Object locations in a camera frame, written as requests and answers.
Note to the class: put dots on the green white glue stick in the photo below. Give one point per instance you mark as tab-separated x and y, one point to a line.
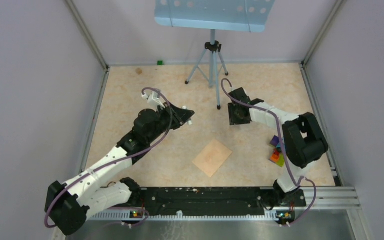
188	115

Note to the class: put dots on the small green cube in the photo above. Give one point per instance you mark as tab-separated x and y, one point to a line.
160	62

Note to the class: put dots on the grey tripod stand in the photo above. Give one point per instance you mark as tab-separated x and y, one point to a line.
216	66

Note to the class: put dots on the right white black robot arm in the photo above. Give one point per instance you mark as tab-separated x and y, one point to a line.
301	140

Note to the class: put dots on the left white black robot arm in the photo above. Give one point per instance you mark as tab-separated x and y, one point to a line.
71	203

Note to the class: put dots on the grey slotted cable duct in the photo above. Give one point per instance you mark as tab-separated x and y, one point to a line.
127	216

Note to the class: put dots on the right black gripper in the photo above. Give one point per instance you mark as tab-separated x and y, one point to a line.
234	121

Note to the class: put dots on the blue music stand tray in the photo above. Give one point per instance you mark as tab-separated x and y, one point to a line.
225	15

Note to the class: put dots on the colourful toy block stack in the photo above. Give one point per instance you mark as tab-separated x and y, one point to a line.
276	156

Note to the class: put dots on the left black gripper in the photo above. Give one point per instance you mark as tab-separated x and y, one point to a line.
181	116

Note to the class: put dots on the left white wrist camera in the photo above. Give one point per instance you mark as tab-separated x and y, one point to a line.
154	100

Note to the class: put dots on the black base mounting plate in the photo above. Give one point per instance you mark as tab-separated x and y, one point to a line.
213	201

